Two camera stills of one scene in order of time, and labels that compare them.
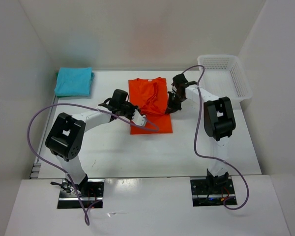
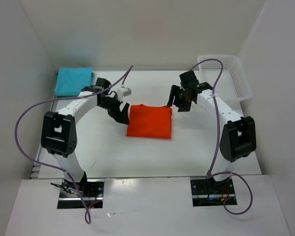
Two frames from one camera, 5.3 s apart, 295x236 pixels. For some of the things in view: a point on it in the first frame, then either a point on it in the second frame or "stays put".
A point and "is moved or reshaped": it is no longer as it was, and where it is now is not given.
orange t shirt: x=150 y=96 is moved or reshaped
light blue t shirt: x=73 y=81 stays put
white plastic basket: x=224 y=76 stays put
